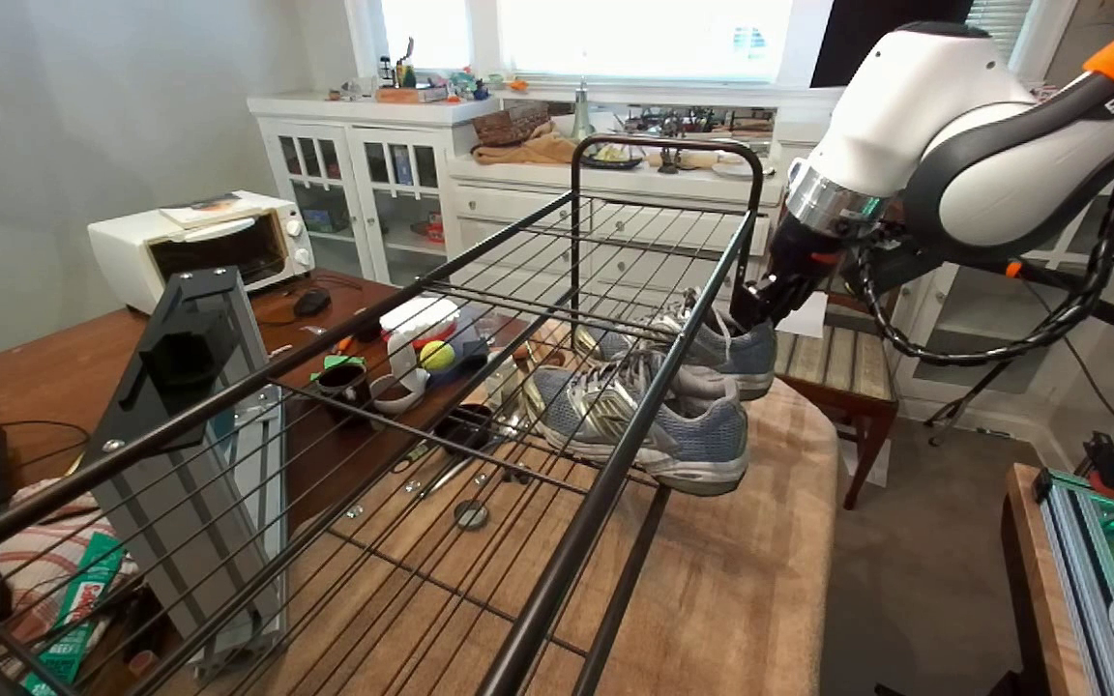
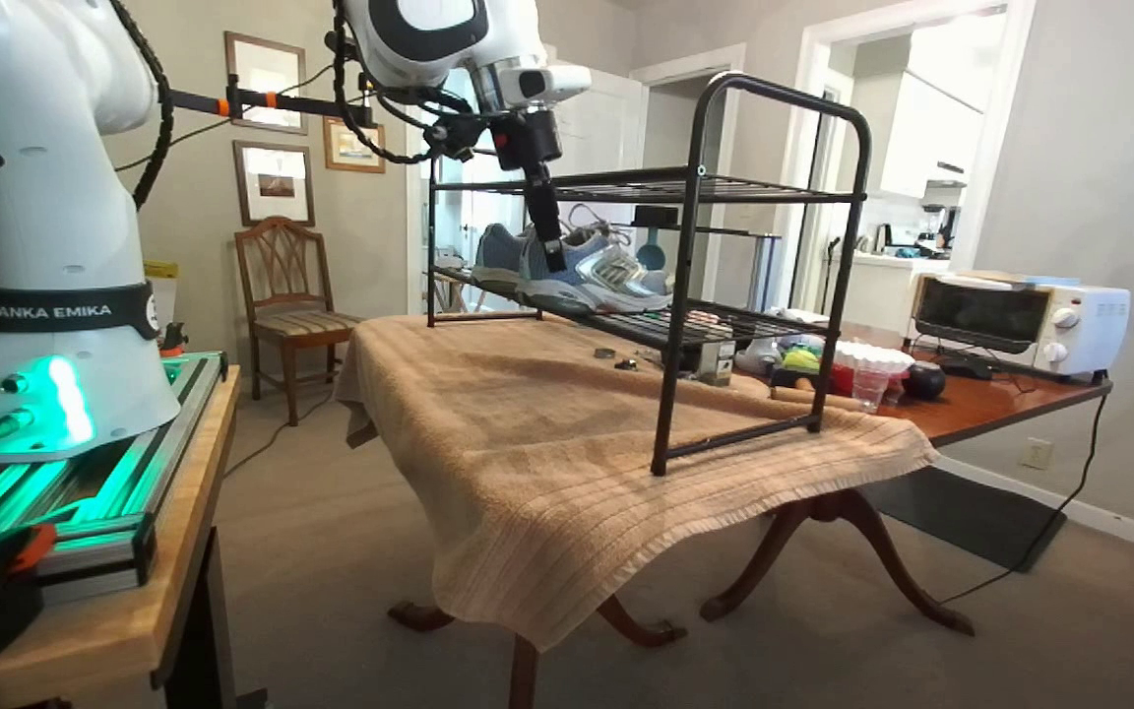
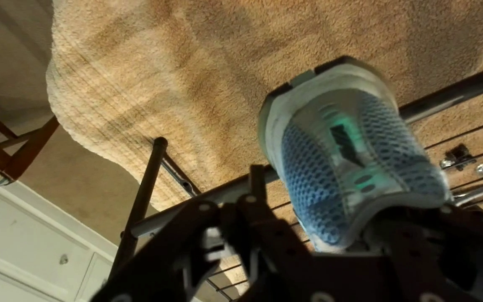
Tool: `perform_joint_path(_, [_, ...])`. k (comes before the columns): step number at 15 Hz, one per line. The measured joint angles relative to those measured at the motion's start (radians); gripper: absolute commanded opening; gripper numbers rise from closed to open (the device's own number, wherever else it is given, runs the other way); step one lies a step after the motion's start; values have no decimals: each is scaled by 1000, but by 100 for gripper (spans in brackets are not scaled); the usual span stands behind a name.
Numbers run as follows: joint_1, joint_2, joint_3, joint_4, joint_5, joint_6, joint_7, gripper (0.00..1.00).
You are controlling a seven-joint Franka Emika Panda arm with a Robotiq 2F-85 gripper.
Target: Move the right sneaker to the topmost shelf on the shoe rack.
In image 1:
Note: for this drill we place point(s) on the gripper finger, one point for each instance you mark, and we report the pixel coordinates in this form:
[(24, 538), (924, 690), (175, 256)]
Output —
[(748, 307), (789, 295)]

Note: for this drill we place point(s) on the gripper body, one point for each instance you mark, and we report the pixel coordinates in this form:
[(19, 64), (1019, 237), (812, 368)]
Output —
[(804, 253)]

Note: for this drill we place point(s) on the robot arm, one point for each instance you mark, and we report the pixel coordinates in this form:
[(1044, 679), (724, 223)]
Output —
[(915, 106)]

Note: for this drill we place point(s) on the grey blue sneaker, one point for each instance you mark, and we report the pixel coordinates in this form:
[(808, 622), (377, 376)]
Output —
[(692, 440), (746, 353)]

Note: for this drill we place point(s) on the black metal shoe rack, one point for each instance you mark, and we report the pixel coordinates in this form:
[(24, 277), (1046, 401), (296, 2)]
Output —
[(605, 488)]

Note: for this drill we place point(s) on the wooden chair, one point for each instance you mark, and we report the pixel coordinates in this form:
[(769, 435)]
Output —
[(842, 372)]

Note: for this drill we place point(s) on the white sideboard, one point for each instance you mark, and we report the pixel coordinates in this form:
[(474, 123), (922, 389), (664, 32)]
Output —
[(518, 208)]

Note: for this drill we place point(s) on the silver bottle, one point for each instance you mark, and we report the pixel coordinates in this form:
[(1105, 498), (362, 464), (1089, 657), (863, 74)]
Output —
[(582, 111)]

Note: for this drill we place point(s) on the tan towel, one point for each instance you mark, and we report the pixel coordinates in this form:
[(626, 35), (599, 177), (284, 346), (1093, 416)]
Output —
[(528, 150)]

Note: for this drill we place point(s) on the window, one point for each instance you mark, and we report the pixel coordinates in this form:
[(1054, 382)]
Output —
[(634, 34)]

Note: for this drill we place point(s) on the wicker basket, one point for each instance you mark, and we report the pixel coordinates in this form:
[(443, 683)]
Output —
[(509, 124)]

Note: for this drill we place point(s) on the black cup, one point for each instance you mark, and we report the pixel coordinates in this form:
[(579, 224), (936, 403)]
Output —
[(465, 425)]

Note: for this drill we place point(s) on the yellow tennis ball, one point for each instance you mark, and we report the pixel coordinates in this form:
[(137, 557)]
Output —
[(436, 356)]

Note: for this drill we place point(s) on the white plastic container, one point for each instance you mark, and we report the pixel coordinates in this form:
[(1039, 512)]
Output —
[(417, 319)]

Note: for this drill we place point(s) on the silver disc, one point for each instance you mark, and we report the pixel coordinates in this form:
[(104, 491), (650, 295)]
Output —
[(471, 514)]

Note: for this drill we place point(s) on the red clamp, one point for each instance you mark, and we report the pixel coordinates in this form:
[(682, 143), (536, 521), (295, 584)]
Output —
[(1103, 464)]

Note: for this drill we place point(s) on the white bowl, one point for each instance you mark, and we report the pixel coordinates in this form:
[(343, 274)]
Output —
[(397, 394)]

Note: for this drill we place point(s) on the white glass door cabinet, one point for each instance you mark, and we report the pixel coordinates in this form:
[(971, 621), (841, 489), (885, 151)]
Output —
[(373, 193)]

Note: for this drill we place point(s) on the black mug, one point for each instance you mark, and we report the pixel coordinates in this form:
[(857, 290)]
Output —
[(342, 385)]

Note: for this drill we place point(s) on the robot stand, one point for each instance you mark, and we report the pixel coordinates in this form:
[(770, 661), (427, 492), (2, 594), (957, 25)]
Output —
[(1089, 580)]

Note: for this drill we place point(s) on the black computer mouse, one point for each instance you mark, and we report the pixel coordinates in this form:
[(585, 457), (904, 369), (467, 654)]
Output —
[(311, 302)]

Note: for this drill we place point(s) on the book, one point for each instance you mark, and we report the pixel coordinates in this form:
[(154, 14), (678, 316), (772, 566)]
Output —
[(209, 207)]

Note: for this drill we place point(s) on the aluminium stand with black plate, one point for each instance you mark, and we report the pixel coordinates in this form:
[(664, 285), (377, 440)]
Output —
[(180, 503)]

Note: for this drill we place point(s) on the white toaster oven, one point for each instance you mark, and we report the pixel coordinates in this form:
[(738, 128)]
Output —
[(122, 256)]

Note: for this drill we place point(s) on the green box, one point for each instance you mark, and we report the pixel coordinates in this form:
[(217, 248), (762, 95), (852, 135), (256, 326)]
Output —
[(83, 599)]

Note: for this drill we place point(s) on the plaid cloth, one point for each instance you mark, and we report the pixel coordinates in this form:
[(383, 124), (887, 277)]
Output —
[(35, 561)]

